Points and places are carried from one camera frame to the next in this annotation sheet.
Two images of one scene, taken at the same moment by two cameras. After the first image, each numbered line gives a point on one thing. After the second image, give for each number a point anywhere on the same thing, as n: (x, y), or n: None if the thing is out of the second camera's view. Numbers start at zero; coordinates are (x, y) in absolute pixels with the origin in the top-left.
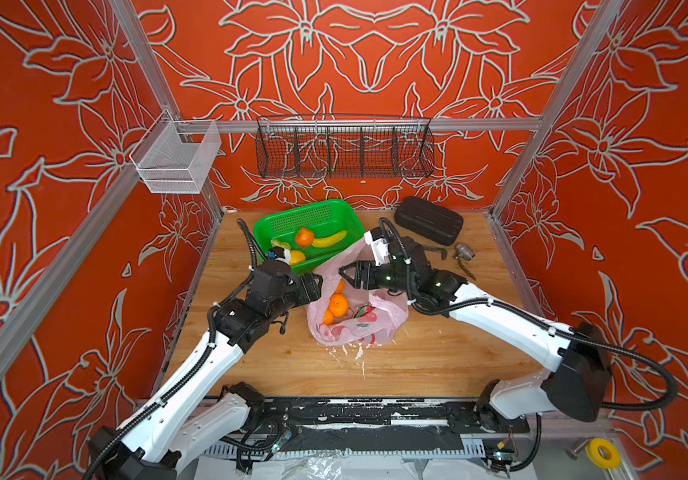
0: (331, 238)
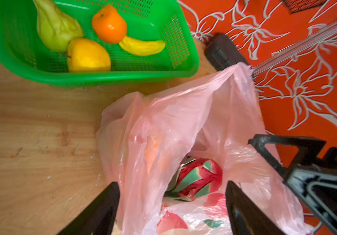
0: (141, 47)
